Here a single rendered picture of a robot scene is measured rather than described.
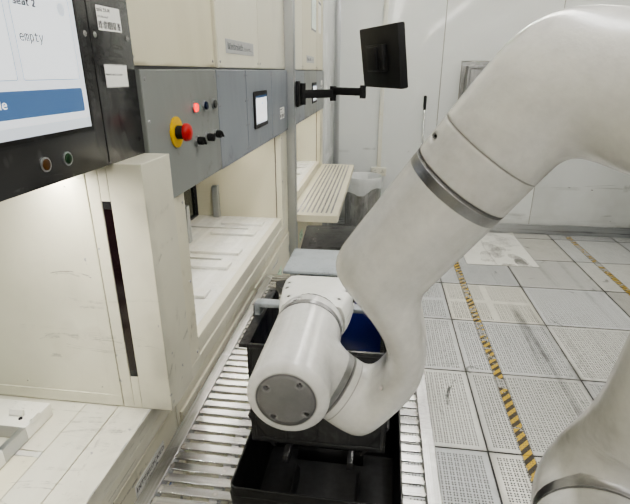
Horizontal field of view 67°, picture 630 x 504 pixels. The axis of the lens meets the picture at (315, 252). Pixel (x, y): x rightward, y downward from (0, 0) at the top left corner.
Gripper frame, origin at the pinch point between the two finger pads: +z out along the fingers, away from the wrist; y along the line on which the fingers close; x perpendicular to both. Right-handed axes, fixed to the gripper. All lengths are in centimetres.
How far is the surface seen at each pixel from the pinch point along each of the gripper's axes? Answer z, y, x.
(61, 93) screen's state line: -2.1, -38.6, 27.4
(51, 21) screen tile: -1, -39, 37
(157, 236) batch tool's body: 12.1, -33.9, 0.8
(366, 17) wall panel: 419, -13, 77
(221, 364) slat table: 43, -35, -49
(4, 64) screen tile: -12, -38, 31
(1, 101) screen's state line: -14.0, -38.5, 27.0
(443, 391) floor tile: 144, 44, -125
